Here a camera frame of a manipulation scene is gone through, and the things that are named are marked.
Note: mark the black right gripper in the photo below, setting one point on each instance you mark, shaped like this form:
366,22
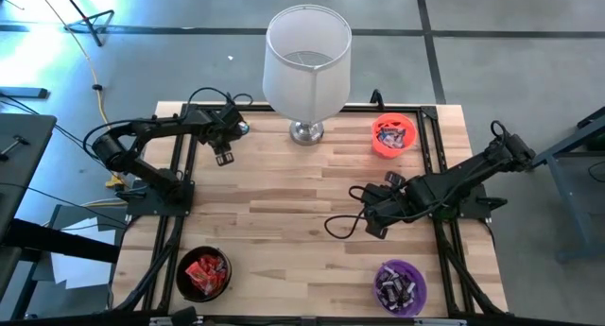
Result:
383,202

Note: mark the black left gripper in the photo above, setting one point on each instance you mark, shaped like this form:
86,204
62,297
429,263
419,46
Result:
222,125

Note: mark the silver blue candy wrapper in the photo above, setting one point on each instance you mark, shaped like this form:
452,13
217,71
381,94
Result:
383,139
392,133
399,142
243,127

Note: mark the orange candy wrapper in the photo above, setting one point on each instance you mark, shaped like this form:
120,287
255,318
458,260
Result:
204,287
218,279
213,264
196,271

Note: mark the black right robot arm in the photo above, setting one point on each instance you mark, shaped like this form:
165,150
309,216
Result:
463,179

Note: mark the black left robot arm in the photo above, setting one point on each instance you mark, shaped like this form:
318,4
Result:
165,123

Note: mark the orange plastic pumpkin bucket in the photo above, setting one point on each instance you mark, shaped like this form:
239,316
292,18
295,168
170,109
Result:
412,127

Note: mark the purple plastic bucket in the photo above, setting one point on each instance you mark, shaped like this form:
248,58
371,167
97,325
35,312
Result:
423,288

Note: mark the black table clamp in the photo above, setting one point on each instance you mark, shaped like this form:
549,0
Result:
376,99

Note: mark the silver table lamp white shade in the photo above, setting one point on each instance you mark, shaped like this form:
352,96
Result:
307,80

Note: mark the black plastic bucket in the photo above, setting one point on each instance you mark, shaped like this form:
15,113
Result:
180,274

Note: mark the dark rounded object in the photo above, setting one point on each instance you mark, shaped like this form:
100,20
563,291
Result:
184,316

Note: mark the black table support beam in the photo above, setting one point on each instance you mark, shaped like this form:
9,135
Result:
57,241

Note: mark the black stand legs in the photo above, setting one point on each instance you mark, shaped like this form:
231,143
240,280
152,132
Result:
87,20

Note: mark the black side table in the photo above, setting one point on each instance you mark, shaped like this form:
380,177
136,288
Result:
23,165

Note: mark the black stand foot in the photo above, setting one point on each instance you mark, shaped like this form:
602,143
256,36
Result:
23,92

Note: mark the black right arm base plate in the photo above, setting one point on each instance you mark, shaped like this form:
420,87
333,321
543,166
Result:
487,208

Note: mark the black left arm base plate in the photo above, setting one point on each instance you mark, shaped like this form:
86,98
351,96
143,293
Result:
137,208

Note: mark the dark metal cart frame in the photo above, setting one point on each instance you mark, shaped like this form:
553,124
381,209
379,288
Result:
557,198

